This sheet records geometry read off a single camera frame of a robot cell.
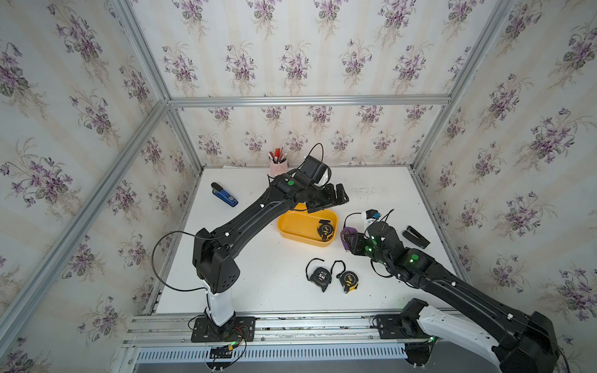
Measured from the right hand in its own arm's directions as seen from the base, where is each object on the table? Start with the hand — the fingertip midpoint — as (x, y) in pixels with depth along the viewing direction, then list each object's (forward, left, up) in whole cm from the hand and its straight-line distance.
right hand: (348, 236), depth 78 cm
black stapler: (+8, -30, -14) cm, 34 cm away
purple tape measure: (0, +1, +1) cm, 1 cm away
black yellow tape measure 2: (-11, -1, -12) cm, 16 cm away
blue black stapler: (+28, +55, -12) cm, 63 cm away
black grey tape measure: (-10, +9, -11) cm, 18 cm away
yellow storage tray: (+11, +17, -13) cm, 24 cm away
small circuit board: (-32, +41, -17) cm, 55 cm away
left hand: (+7, +3, +10) cm, 12 cm away
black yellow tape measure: (+9, +6, -11) cm, 16 cm away
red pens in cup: (+45, +29, -5) cm, 53 cm away
